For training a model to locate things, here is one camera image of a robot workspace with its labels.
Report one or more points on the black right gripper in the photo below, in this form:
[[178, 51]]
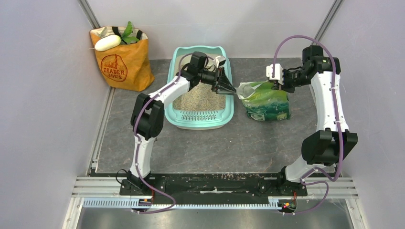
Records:
[[285, 87]]

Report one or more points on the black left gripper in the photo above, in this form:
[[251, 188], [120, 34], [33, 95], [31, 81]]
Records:
[[221, 79]]

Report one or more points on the green litter bag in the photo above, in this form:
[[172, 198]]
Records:
[[267, 103]]

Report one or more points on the teal plastic litter box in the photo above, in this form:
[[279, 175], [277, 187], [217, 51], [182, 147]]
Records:
[[199, 120]]

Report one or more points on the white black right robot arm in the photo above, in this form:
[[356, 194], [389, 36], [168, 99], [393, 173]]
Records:
[[332, 140]]

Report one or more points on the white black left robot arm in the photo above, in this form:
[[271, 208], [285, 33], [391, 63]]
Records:
[[148, 113]]

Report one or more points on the beige cat litter pellets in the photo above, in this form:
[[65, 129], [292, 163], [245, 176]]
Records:
[[200, 98]]

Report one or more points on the orange Trader Joe's paper bag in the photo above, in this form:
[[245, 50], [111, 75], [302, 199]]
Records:
[[127, 66]]

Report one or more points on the green leafy vegetable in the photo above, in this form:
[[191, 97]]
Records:
[[127, 37]]

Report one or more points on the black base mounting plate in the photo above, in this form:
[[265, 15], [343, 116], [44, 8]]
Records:
[[217, 188]]

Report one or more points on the white daikon radish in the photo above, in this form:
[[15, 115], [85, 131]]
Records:
[[107, 43]]

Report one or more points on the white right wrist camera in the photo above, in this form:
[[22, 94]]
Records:
[[274, 72]]

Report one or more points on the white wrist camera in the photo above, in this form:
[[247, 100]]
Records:
[[219, 61], [274, 72]]

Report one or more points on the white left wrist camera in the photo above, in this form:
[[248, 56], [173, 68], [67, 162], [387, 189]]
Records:
[[219, 61]]

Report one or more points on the aluminium rail frame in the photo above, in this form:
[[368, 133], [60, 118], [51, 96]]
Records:
[[96, 203]]

